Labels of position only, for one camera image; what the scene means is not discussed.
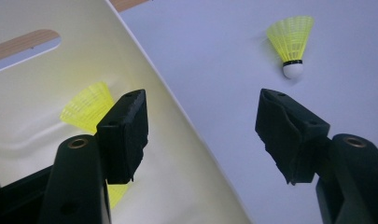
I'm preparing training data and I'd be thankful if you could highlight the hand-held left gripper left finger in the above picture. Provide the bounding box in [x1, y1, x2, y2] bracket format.
[96, 89, 149, 185]

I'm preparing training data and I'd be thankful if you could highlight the white plastic bin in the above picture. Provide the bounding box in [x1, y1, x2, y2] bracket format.
[0, 0, 253, 224]

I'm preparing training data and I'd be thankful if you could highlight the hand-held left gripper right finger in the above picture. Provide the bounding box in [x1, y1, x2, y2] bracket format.
[255, 88, 330, 186]

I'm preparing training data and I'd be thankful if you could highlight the yellow shuttlecock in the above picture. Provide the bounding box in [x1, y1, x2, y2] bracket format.
[106, 182, 129, 210]
[59, 81, 117, 135]
[266, 15, 315, 80]

